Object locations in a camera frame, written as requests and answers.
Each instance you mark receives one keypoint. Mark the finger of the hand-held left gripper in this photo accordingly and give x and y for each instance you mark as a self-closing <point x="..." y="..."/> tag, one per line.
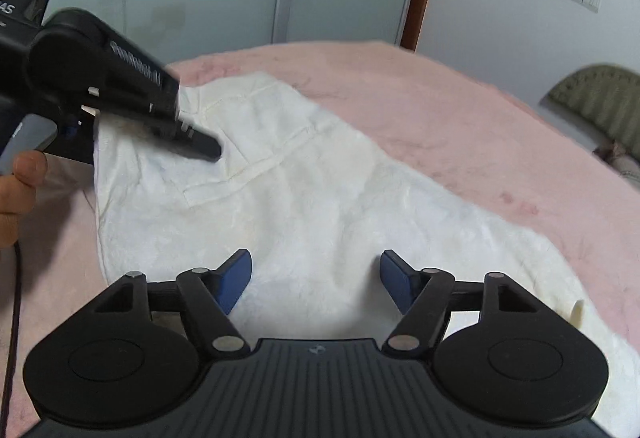
<point x="200" y="145"/>
<point x="140" y="77"/>

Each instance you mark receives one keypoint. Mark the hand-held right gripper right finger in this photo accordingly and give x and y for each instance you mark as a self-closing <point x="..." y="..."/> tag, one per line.
<point x="397" y="279"/>

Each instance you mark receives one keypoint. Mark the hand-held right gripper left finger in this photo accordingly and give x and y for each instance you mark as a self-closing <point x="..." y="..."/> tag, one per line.
<point x="235" y="279"/>

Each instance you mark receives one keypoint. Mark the white pants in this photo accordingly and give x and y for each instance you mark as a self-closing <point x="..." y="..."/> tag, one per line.
<point x="310" y="198"/>

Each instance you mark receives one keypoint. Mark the person's left hand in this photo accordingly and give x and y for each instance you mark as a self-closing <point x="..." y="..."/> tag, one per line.
<point x="17" y="203"/>

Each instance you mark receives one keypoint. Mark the pink blanket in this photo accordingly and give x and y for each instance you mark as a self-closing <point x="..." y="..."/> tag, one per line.
<point x="450" y="117"/>

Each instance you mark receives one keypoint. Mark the grey brown pillow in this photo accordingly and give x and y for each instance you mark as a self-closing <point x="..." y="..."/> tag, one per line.
<point x="622" y="165"/>

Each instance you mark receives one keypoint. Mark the olive padded headboard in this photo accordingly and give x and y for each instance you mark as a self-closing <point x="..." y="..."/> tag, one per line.
<point x="600" y="97"/>

